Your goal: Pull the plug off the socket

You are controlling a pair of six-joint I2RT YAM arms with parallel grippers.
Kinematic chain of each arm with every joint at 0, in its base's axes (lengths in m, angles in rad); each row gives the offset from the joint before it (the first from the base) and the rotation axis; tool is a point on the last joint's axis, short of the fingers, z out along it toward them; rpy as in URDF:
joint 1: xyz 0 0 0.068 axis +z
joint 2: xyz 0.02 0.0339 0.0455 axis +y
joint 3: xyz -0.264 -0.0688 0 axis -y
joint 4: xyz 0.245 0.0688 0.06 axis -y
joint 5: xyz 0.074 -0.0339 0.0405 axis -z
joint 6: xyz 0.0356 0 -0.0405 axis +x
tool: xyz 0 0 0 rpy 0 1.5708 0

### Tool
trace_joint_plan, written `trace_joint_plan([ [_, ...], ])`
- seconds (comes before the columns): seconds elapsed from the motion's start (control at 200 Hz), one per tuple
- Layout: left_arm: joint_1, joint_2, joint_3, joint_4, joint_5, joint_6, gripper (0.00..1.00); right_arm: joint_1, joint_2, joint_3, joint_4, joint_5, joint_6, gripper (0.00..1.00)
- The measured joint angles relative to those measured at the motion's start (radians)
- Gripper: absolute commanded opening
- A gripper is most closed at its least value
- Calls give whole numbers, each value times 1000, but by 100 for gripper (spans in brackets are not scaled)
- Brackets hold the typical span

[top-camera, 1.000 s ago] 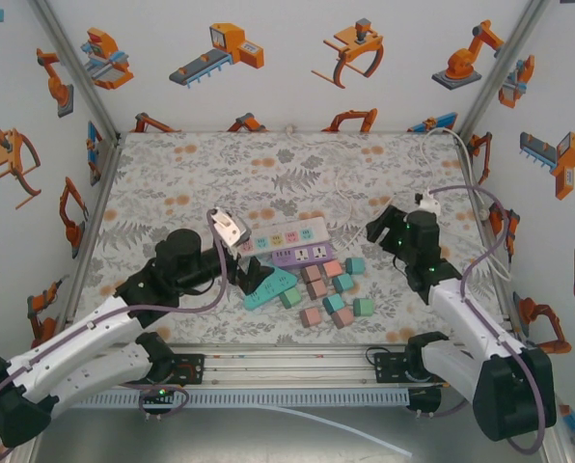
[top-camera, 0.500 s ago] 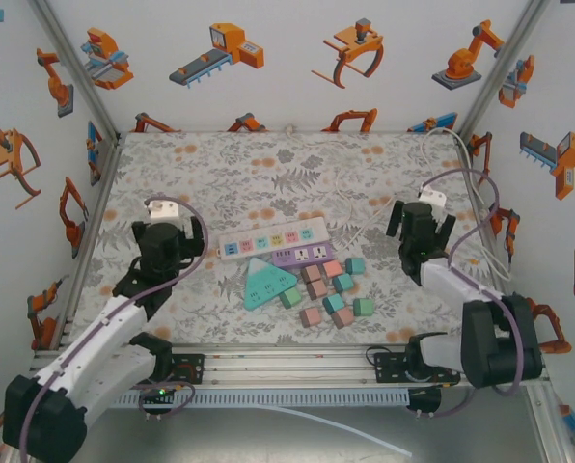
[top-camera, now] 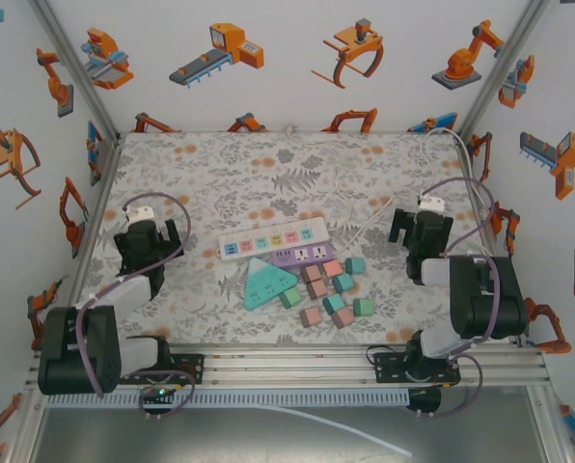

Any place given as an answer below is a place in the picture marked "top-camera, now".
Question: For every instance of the teal cube plug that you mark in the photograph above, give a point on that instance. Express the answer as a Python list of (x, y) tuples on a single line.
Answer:
[(334, 303), (355, 265), (343, 282)]

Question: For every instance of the green cube plug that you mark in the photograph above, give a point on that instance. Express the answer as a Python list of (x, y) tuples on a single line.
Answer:
[(363, 306), (290, 298)]

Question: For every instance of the dusty pink cube plug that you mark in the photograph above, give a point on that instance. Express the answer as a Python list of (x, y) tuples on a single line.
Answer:
[(316, 288), (311, 273)]

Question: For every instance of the teal triangular power strip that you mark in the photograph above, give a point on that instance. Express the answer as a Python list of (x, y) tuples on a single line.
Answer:
[(268, 284)]

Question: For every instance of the long white power strip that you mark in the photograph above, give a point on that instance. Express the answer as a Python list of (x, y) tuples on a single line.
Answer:
[(283, 237)]

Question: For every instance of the purple power strip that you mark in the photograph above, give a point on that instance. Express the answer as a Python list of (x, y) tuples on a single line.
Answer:
[(287, 256)]

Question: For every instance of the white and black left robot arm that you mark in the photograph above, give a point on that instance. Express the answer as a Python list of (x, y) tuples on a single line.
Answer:
[(75, 347)]

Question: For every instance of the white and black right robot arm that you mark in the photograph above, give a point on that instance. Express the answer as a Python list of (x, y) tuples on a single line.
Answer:
[(485, 299)]

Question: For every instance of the floral patterned table mat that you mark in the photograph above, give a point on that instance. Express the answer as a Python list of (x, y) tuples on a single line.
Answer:
[(196, 169)]

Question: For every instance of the black controller box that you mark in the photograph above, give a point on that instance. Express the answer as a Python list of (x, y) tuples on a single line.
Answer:
[(425, 400), (157, 398)]

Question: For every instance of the aluminium side frame rail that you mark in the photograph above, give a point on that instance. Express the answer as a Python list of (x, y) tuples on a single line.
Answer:
[(477, 188)]

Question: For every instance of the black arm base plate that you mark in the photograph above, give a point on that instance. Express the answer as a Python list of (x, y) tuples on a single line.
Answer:
[(389, 366), (191, 369)]

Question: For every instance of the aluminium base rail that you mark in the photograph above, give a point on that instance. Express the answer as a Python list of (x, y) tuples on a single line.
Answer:
[(292, 366)]

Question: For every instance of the aluminium frame post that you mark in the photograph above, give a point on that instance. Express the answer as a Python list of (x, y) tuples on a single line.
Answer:
[(75, 77), (504, 67)]

